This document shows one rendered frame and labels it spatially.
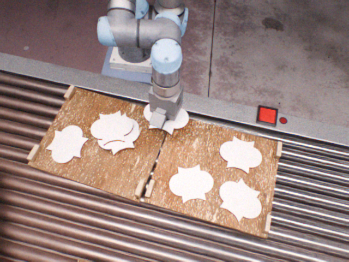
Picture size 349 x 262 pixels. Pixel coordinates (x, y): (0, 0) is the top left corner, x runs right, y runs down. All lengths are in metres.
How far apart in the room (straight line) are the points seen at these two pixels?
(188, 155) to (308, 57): 1.91
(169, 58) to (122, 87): 0.57
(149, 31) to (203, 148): 0.48
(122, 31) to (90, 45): 1.90
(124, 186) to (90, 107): 0.35
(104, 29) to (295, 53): 2.16
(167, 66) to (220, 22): 2.17
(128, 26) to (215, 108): 0.54
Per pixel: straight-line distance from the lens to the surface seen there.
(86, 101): 1.27
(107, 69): 1.44
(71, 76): 1.39
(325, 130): 1.34
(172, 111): 0.94
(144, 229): 1.07
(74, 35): 2.87
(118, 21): 0.88
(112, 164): 1.13
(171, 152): 1.13
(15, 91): 1.41
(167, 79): 0.82
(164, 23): 0.88
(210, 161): 1.13
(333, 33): 3.15
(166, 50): 0.79
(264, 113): 1.27
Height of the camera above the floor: 1.97
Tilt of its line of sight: 62 degrees down
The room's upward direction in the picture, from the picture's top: 3 degrees clockwise
